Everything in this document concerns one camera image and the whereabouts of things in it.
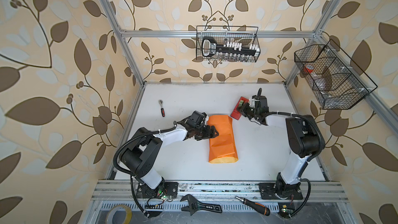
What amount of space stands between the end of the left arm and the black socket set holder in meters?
0.37

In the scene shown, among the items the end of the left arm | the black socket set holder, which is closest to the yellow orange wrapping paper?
the end of the left arm

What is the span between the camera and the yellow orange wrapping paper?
79 cm

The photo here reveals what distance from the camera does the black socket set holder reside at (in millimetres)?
828

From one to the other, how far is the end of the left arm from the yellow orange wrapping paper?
0.11ft
